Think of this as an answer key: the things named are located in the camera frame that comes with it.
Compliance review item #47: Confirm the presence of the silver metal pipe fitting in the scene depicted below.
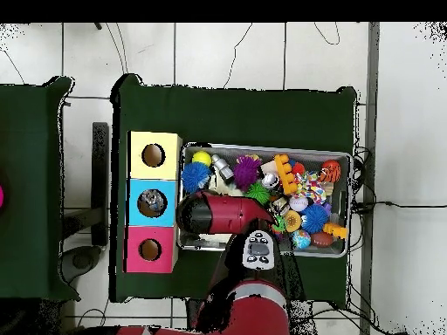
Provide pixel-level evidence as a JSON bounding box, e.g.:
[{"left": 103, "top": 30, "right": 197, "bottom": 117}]
[{"left": 211, "top": 154, "right": 235, "bottom": 182}]

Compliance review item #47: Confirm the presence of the small blue spiky ball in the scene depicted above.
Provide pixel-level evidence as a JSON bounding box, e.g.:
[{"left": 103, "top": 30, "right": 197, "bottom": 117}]
[{"left": 300, "top": 204, "right": 329, "bottom": 234}]

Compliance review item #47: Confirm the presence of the silver metal can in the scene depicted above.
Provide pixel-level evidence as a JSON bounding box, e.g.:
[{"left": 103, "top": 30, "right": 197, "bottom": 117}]
[{"left": 262, "top": 174, "right": 283, "bottom": 195}]

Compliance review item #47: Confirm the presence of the orange toy building block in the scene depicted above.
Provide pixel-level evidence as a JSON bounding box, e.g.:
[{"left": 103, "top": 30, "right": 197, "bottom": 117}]
[
  {"left": 323, "top": 222, "right": 349, "bottom": 240},
  {"left": 273, "top": 154, "right": 301, "bottom": 196}
]

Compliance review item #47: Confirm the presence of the green spiky ball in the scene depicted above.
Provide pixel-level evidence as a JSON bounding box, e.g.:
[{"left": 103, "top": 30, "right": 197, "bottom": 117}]
[{"left": 245, "top": 182, "right": 272, "bottom": 206}]

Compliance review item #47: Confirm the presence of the shallow clear mesh bin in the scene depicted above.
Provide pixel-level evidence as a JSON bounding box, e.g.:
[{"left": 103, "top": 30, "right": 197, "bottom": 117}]
[{"left": 177, "top": 142, "right": 354, "bottom": 258}]

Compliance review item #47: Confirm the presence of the yellow ball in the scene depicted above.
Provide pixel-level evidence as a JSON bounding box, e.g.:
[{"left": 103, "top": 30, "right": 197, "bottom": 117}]
[{"left": 191, "top": 149, "right": 212, "bottom": 167}]

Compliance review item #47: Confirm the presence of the wooden box with three holes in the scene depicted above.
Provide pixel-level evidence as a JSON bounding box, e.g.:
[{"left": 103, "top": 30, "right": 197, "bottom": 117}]
[{"left": 125, "top": 130, "right": 184, "bottom": 275}]

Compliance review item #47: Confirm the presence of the orange tiger striped toy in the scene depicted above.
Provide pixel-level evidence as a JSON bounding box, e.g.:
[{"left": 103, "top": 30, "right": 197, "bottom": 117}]
[{"left": 320, "top": 160, "right": 343, "bottom": 183}]

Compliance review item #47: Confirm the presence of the purple spiky ball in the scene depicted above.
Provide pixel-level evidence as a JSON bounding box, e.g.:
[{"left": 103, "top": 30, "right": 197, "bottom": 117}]
[{"left": 232, "top": 154, "right": 264, "bottom": 189}]

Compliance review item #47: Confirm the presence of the large blue spiky ball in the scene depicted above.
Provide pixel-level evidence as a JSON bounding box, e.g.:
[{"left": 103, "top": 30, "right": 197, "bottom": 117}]
[{"left": 181, "top": 161, "right": 211, "bottom": 195}]

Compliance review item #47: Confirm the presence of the dark green table cloth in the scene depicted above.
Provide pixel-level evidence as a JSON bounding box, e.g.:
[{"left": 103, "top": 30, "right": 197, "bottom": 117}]
[
  {"left": 0, "top": 75, "right": 81, "bottom": 303},
  {"left": 110, "top": 72, "right": 359, "bottom": 308}
]

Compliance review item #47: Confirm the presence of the multicoloured swirl ball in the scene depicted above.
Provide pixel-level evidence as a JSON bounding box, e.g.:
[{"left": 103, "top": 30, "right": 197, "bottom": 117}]
[{"left": 291, "top": 229, "right": 313, "bottom": 250}]

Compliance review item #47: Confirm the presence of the black floor cable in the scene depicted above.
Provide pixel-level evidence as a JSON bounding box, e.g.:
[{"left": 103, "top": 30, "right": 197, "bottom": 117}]
[{"left": 352, "top": 197, "right": 447, "bottom": 213}]

